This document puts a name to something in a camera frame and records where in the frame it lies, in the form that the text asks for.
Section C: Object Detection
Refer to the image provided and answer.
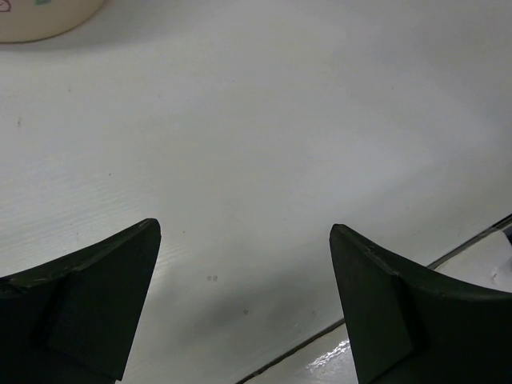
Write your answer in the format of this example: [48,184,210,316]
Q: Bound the beige round paper bin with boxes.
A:
[1,0,105,43]

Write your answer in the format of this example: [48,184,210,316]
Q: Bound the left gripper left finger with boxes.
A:
[1,218,161,383]

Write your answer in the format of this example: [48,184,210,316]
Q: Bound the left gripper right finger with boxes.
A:
[330,224,511,383]

